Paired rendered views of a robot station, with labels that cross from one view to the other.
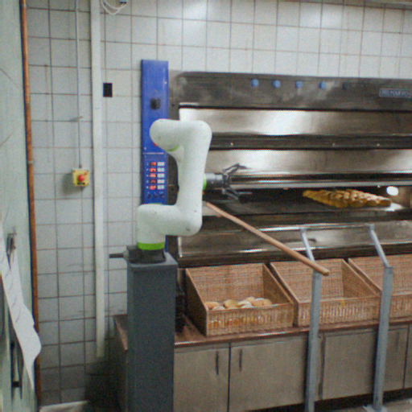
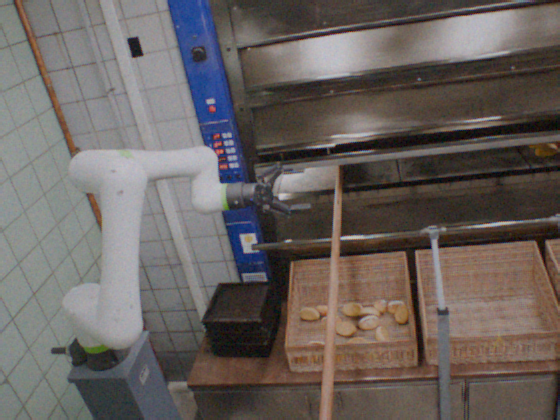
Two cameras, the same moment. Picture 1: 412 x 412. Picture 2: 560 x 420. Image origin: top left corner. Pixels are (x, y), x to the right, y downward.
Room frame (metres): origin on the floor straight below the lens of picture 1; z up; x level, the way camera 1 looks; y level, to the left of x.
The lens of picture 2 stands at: (1.62, -0.92, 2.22)
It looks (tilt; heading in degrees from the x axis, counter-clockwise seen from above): 26 degrees down; 30
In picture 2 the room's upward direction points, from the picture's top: 12 degrees counter-clockwise
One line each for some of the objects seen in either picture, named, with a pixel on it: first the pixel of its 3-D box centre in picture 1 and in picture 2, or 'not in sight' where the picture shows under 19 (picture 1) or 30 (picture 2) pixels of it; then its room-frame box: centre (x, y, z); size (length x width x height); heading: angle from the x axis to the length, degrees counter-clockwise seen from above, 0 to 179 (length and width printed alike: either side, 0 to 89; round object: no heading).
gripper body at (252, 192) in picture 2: (222, 181); (259, 193); (2.94, -0.09, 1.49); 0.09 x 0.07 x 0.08; 107
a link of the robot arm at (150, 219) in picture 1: (153, 225); (93, 317); (2.38, 0.23, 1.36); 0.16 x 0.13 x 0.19; 76
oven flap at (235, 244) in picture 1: (302, 236); (468, 211); (3.70, -0.69, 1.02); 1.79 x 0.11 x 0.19; 107
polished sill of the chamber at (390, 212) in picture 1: (302, 216); (466, 181); (3.72, -0.68, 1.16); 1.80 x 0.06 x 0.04; 107
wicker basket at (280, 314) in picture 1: (236, 296); (350, 309); (3.28, -0.22, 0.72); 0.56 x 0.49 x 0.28; 107
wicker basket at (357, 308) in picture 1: (321, 290); (484, 300); (3.45, -0.78, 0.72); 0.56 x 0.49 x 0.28; 106
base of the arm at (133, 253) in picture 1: (138, 253); (90, 347); (2.36, 0.29, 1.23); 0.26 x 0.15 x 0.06; 107
